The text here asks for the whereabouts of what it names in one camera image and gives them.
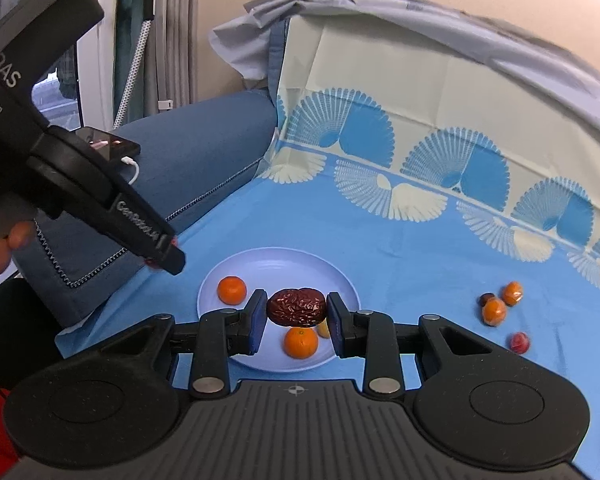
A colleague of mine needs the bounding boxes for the dark cloth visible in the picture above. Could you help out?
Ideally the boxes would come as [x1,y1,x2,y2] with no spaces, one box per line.
[0,277,98,388]

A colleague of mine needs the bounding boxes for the grey bed sheet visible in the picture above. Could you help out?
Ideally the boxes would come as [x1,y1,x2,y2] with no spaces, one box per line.
[210,0,600,126]

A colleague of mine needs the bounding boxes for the orange tangerine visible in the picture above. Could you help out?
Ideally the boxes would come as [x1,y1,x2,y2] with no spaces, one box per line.
[284,326,319,359]
[482,298,508,326]
[217,276,247,306]
[501,281,524,307]

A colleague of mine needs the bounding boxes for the black smartphone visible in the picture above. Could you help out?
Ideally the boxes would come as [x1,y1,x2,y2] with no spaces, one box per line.
[75,127,142,161]

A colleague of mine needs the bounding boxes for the light blue plastic plate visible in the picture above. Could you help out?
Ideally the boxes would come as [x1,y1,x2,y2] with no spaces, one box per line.
[197,246,361,373]

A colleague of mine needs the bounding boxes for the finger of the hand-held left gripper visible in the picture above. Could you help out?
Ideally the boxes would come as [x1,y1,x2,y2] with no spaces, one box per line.
[94,160,187,277]

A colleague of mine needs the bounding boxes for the white window frame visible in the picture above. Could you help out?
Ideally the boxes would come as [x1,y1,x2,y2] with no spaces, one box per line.
[77,25,116,131]

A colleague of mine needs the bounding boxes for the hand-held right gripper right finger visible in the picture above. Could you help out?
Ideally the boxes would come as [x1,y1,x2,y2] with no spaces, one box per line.
[326,291,519,395]

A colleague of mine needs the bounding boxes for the blue sofa armrest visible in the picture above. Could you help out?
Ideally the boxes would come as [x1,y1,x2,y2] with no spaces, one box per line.
[12,89,279,328]

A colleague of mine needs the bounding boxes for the wrinkled dark red jujube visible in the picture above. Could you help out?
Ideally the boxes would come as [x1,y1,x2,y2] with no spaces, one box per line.
[266,287,327,328]

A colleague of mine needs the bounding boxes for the blue fan-print blanket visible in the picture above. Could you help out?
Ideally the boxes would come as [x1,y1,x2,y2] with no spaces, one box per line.
[55,15,600,480]

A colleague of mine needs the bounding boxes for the braided black white cable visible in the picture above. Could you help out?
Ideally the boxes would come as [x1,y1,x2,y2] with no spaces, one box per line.
[112,19,154,131]

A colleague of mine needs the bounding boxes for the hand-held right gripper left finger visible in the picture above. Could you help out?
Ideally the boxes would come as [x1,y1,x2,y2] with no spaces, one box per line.
[100,288,269,397]

